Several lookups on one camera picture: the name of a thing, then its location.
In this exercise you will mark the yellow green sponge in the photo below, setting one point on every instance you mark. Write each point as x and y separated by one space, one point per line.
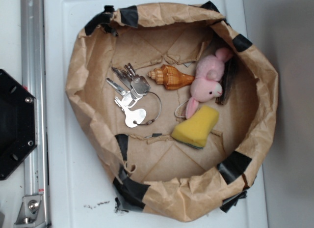
195 130

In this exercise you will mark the silver key large head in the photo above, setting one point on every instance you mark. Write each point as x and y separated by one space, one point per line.
133 118

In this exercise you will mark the silver key square head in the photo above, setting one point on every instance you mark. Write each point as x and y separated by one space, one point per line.
138 83

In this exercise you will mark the orange striped seashell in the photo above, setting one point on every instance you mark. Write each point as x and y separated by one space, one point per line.
170 77

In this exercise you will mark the small silver key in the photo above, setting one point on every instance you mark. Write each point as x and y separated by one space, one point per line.
116 87

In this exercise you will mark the grey pointed key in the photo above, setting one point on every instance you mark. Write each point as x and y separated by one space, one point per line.
123 76

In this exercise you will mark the brown paper bag bowl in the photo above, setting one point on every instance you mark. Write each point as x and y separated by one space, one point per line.
150 170

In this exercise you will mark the pink plush bunny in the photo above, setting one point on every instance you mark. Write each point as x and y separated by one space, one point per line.
209 71

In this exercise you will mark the white plastic tray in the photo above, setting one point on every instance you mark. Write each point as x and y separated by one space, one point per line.
81 194

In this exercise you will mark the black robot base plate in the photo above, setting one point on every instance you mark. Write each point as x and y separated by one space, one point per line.
17 124

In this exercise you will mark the aluminium extrusion rail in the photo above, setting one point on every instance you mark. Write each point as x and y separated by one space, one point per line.
36 170

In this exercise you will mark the metal corner bracket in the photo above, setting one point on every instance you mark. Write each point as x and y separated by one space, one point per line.
31 214

